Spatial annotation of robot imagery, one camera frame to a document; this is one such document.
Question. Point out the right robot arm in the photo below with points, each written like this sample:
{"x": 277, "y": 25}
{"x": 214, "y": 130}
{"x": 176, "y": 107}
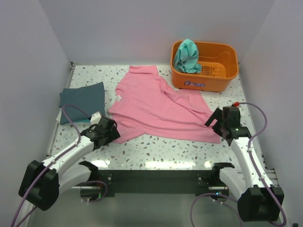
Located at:
{"x": 258, "y": 199}

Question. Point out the teal t-shirt in basket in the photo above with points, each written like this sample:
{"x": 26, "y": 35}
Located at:
{"x": 186, "y": 58}

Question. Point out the orange plastic basket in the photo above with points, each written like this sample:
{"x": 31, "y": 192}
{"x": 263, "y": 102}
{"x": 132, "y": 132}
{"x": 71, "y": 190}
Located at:
{"x": 219, "y": 67}

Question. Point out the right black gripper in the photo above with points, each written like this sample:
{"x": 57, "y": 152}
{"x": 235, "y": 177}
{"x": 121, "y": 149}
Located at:
{"x": 217, "y": 115}

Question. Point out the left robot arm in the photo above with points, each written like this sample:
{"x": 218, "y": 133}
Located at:
{"x": 44, "y": 181}

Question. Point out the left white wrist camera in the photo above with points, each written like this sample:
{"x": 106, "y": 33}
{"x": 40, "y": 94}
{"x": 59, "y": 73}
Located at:
{"x": 95, "y": 118}

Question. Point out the folded dark blue t-shirt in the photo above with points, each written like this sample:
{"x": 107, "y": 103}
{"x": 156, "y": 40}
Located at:
{"x": 82, "y": 102}

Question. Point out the folded light blue t-shirt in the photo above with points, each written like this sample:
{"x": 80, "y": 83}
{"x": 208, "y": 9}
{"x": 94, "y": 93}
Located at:
{"x": 85, "y": 121}

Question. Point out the pink t-shirt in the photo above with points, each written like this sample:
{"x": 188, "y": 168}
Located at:
{"x": 146, "y": 104}

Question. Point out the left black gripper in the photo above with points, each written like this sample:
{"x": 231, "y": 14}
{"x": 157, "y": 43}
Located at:
{"x": 112, "y": 135}

